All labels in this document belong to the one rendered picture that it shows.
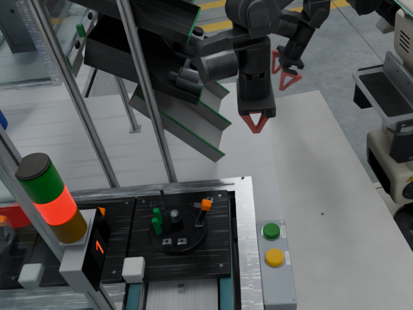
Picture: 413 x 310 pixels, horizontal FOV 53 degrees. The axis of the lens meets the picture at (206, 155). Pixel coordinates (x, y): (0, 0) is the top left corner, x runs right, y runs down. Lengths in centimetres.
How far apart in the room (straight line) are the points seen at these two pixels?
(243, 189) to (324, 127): 43
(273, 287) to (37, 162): 55
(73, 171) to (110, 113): 30
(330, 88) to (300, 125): 164
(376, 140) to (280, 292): 72
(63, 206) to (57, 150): 90
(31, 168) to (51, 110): 114
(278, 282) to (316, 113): 70
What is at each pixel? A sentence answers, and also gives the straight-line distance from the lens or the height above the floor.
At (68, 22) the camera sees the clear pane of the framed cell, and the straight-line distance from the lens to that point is 209.
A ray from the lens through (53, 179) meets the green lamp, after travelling 60.
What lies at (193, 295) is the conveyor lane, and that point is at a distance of 98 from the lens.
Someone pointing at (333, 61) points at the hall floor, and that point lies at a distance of 330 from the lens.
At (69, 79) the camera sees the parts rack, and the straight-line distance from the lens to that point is 97.
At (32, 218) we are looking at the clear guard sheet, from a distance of 66.
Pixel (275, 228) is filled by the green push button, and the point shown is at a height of 97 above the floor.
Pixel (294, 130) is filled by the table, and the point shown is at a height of 86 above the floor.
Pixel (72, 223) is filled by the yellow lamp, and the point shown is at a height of 130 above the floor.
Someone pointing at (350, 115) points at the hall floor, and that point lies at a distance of 280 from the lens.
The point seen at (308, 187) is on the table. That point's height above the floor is 86.
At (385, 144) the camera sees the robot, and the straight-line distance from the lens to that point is 145.
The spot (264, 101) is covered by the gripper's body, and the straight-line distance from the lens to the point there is 75.
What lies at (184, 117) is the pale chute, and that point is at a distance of 113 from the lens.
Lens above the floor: 178
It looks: 44 degrees down
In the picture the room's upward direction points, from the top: 10 degrees counter-clockwise
